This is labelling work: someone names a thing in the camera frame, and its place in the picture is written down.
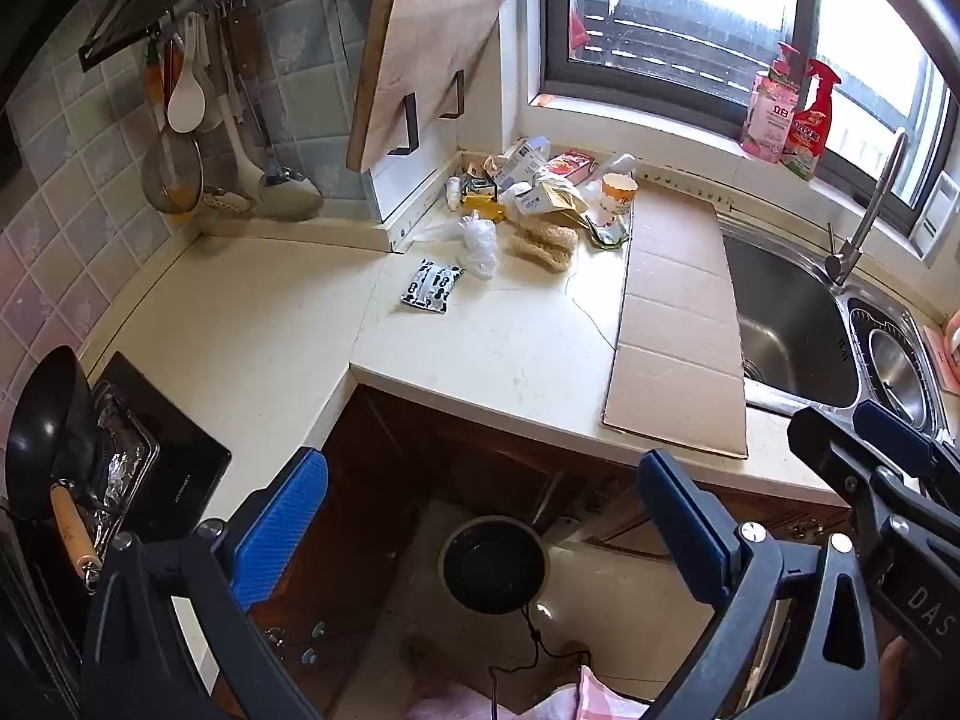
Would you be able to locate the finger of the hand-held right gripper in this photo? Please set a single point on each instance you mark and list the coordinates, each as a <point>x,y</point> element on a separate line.
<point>832,450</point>
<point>892,435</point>

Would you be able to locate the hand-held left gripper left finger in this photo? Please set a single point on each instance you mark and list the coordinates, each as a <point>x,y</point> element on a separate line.
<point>281,525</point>

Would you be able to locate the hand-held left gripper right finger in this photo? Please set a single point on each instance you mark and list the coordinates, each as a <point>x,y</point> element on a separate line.
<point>686,532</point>

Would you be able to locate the black round trash bin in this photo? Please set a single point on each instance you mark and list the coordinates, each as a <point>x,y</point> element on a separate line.
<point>491,566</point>

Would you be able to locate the white paper cup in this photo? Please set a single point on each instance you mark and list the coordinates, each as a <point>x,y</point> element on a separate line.
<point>616,199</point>

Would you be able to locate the white and yellow toothpaste box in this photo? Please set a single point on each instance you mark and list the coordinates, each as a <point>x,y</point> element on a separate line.
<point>556,199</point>

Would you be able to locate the pink plastic rack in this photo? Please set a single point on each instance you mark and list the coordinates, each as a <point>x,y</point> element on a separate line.
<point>951,360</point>

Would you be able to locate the black gas stove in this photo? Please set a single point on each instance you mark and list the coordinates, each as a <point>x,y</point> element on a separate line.
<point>180,457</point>

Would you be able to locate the stainless steel sink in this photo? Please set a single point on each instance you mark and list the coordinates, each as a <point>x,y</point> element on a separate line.
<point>787,315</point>

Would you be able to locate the aluminium foil burner liner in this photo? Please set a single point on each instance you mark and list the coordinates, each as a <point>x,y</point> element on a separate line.
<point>124,457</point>

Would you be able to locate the pink checked clothing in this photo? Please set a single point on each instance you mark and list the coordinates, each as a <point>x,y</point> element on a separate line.
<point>600,697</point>

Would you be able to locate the brown cardboard sheet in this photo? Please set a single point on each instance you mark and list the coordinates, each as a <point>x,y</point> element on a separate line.
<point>675,315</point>

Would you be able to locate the steel faucet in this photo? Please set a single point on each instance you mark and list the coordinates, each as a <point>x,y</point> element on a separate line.
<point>870,202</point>

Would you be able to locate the black and white packet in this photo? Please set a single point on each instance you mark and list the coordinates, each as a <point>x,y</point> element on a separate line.
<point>430,285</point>

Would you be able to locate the green packet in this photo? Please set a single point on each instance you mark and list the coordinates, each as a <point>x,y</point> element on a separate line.
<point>607,238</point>

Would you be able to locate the red spray bottle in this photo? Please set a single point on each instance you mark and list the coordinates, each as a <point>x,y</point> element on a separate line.
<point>806,135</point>

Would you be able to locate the loofah sponge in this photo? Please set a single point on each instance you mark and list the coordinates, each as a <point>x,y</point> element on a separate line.
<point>544,240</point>

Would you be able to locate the white slotted spoon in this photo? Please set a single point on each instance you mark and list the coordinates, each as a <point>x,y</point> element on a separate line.
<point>229,201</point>

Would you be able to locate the pink refill pouch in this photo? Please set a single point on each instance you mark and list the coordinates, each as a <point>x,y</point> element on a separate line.
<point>769,116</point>

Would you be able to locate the clear plastic bag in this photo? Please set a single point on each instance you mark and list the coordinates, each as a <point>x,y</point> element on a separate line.
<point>478,244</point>

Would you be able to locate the white printed plastic bag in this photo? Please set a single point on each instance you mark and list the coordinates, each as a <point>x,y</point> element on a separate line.
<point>517,202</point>

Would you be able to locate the small white bottle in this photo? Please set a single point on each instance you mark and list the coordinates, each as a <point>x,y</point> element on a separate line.
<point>454,195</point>

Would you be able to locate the yellow packet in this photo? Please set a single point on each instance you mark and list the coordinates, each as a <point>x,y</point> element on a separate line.
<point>480,206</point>

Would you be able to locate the red and pink box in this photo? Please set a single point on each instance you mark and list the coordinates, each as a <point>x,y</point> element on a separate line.
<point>574,165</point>

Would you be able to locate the white carton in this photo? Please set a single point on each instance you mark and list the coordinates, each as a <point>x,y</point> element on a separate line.
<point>521,157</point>

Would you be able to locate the black metal board rack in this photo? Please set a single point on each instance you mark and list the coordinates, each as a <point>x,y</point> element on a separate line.
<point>412,120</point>

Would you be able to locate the white rice paddle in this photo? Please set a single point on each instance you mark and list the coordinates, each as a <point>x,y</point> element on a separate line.
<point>185,101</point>

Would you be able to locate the wooden cutting board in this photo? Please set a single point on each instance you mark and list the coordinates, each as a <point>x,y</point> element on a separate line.
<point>420,60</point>

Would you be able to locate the dark framed window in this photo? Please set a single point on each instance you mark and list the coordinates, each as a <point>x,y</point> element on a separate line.
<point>555,15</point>

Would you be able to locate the black slatted utensil rack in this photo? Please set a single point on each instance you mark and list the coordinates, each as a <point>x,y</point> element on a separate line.
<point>150,7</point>

